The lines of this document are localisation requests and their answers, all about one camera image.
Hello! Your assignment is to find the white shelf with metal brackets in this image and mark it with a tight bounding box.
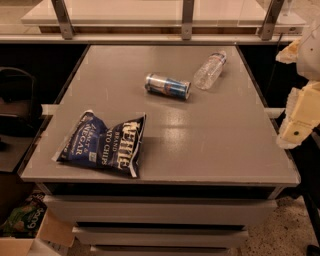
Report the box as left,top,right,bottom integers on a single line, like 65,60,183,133
0,0,307,45

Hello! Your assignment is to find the clear plastic water bottle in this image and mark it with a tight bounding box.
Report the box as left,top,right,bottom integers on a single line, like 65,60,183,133
193,51,227,90

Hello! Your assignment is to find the blue kettle chip bag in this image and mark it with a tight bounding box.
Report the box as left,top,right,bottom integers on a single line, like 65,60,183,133
53,110,146,178

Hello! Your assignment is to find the grey drawer cabinet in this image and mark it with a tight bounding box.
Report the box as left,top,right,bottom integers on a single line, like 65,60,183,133
22,46,300,256

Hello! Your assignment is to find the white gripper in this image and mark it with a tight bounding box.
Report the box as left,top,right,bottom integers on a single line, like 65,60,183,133
276,39,320,149

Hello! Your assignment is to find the cardboard box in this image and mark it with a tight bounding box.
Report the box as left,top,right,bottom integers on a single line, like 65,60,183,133
0,210,75,256

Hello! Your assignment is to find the redbull can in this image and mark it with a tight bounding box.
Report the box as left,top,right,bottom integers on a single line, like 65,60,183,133
145,73,191,100

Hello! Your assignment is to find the green snack bag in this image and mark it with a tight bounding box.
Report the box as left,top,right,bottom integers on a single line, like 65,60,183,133
1,193,47,238

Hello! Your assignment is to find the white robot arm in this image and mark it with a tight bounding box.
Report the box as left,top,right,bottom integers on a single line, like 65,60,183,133
276,17,320,149

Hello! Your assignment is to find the black chair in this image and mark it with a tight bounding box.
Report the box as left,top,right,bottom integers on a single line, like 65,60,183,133
0,66,43,138

